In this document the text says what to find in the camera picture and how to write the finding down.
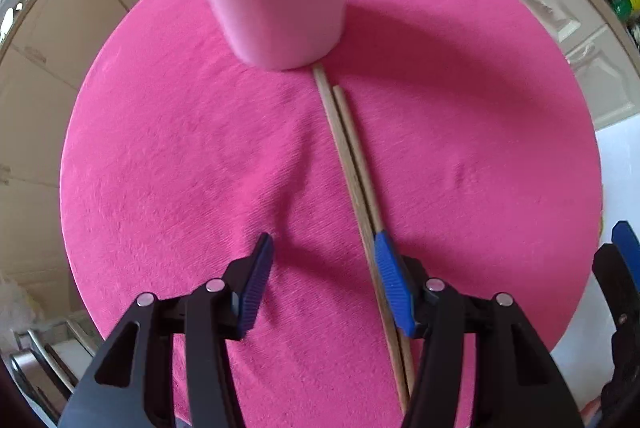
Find pink round tablecloth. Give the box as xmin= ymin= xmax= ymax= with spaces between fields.
xmin=61 ymin=0 xmax=602 ymax=427

